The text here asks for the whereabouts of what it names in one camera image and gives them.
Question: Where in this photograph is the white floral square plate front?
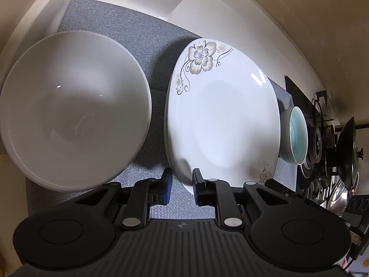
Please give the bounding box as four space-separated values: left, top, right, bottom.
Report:
164 38 280 191

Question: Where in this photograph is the white plain bowl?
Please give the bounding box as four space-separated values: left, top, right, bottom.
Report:
1 31 152 192

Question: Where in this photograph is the teal glazed bowl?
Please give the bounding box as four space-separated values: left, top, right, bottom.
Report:
280 106 308 165

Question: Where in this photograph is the black gas cooktop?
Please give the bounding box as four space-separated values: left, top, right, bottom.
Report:
285 76 340 205

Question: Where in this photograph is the steel pot lid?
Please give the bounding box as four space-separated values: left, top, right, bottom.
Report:
326 179 351 215

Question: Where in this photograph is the black wok with lid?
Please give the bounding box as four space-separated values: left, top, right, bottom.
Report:
336 117 364 191

